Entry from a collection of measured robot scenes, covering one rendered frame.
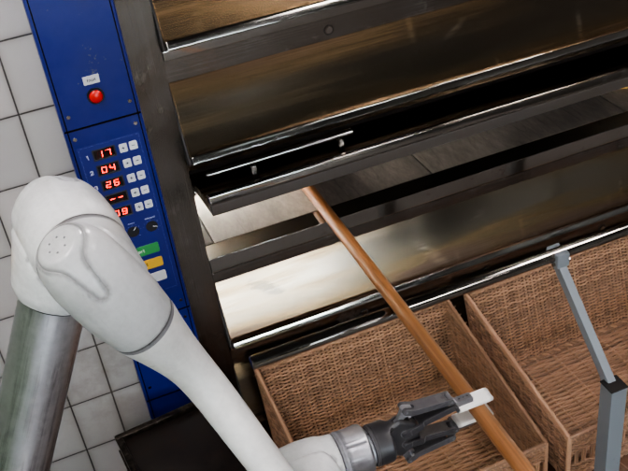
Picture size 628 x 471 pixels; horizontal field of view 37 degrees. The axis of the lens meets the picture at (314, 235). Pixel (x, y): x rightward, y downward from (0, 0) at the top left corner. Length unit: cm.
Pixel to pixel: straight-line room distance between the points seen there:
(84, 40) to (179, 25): 19
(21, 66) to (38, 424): 72
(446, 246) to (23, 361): 130
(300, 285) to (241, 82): 56
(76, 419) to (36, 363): 93
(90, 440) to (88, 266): 126
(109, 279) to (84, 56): 75
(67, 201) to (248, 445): 43
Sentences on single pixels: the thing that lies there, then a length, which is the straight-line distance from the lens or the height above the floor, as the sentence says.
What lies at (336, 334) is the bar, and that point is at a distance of 192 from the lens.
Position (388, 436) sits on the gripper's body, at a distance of 162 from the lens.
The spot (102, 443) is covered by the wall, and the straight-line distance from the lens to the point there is 242.
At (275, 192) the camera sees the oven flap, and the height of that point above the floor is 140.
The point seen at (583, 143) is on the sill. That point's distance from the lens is 252.
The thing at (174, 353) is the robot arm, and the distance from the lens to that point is 130.
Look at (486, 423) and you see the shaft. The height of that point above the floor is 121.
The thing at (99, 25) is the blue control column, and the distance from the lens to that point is 185.
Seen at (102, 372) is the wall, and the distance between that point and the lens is 228.
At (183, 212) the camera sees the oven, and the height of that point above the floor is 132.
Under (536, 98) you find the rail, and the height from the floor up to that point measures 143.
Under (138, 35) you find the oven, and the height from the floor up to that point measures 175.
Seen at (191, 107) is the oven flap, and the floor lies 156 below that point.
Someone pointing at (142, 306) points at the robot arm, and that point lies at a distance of 123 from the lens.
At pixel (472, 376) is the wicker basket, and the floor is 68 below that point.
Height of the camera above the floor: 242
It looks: 34 degrees down
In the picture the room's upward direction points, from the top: 8 degrees counter-clockwise
